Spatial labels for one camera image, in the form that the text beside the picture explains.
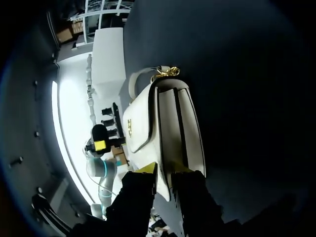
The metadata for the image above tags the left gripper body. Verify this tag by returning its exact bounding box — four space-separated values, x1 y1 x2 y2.
85 124 111 158

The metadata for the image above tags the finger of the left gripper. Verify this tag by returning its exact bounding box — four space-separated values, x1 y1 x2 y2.
94 140 107 152

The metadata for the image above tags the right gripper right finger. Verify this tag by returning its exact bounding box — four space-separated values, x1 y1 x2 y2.
170 164 224 237

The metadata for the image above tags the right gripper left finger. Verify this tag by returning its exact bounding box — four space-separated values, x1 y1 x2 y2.
106 162 158 237

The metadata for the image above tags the white leather handbag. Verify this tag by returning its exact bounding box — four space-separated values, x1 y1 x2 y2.
122 65 207 202

